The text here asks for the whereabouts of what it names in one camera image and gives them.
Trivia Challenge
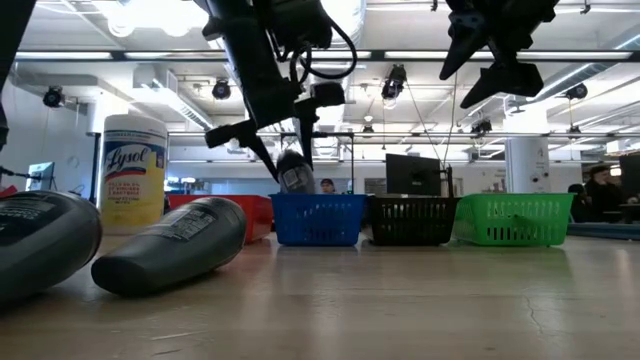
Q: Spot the small silver-framed monitor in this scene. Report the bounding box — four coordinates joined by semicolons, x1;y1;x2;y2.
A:
25;160;57;192

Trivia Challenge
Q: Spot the black plastic slotted basket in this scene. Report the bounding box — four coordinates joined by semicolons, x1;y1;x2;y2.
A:
367;195;461;247

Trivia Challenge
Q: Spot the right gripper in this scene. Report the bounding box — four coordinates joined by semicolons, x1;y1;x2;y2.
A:
438;0;561;110

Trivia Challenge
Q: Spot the grey toiletry bottle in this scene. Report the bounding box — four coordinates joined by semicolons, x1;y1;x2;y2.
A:
0;189;104;304
90;196;248;297
276;148;317;195

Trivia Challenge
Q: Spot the red plastic slotted basket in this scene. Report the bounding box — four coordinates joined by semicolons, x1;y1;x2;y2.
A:
166;193;275;245

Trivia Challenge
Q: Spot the white round column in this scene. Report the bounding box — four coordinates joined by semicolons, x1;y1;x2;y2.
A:
504;137;551;195

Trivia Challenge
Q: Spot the blue plastic slotted basket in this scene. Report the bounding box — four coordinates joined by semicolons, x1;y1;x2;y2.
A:
269;193;369;247

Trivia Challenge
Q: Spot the white ceiling duct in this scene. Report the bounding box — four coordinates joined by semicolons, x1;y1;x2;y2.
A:
132;64;216;132

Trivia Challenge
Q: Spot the black computer monitor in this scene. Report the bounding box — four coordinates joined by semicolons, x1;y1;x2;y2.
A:
385;153;443;197
618;152;640;199

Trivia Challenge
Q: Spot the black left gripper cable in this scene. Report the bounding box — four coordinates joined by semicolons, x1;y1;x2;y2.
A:
289;17;359;81

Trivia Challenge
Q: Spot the green plastic slotted basket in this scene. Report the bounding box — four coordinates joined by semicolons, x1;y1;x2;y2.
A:
452;192;575;247

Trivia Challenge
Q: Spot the black overhead rig beam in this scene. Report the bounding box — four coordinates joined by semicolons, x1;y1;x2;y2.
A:
13;48;636;63

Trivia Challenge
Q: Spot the Lysol wipes canister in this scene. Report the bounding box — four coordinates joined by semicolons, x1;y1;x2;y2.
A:
98;113;170;235

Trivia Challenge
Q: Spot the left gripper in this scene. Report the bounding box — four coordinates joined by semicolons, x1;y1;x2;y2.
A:
202;0;347;183

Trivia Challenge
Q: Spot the blue flat mat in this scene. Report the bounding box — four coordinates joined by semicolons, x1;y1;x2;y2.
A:
567;222;640;242

